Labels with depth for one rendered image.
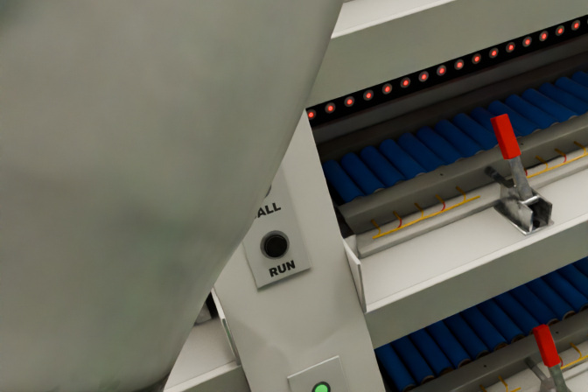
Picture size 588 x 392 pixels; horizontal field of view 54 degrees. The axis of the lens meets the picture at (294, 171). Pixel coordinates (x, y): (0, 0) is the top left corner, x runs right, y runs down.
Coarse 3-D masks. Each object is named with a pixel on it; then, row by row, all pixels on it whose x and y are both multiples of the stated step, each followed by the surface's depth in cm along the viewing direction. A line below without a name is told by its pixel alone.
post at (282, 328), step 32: (288, 160) 38; (320, 192) 39; (320, 224) 40; (320, 256) 40; (224, 288) 39; (256, 288) 39; (288, 288) 40; (320, 288) 41; (352, 288) 41; (256, 320) 40; (288, 320) 40; (320, 320) 41; (352, 320) 42; (256, 352) 40; (288, 352) 41; (320, 352) 42; (352, 352) 42; (256, 384) 41; (288, 384) 41; (352, 384) 43
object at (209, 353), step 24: (216, 312) 44; (192, 336) 43; (216, 336) 42; (192, 360) 41; (216, 360) 41; (240, 360) 40; (168, 384) 40; (192, 384) 39; (216, 384) 40; (240, 384) 41
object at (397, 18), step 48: (384, 0) 41; (432, 0) 40; (480, 0) 40; (528, 0) 42; (576, 0) 43; (336, 48) 38; (384, 48) 40; (432, 48) 41; (480, 48) 42; (336, 96) 40
